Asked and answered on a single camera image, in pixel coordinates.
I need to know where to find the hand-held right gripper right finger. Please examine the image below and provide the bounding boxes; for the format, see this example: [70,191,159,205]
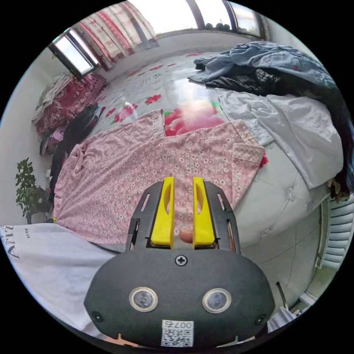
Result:
[192,177,215,250]

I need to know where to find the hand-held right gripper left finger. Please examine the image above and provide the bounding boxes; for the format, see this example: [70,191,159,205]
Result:
[150,177,175,247]

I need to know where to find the pink floral pants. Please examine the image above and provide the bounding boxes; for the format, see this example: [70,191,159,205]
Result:
[52,109,267,247]

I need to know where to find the bed with floral sheet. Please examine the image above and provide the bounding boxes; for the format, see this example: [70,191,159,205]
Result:
[51,49,346,251]

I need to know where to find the person's body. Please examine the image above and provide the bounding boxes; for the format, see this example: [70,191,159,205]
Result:
[0,222,125,339]

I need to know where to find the black garment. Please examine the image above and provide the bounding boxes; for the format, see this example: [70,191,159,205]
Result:
[48,104,101,204]

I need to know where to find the white radiator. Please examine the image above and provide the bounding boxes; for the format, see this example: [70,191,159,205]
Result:
[316,193,354,270]

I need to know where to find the green potted plant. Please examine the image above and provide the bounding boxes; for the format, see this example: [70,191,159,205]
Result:
[15,157,52,225]

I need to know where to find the red patterned folded quilt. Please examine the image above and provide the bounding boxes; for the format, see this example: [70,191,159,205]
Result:
[32,72,107,136]

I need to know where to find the pile of clothes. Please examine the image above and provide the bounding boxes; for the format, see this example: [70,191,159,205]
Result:
[187,41,354,204]

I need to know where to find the small dark-framed window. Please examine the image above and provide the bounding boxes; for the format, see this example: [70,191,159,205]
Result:
[48,28,101,80]

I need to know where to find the red and white curtain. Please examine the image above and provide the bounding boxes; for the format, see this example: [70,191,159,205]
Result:
[79,1,160,71]

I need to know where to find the wide window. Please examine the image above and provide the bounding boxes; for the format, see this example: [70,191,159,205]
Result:
[128,0,267,38]

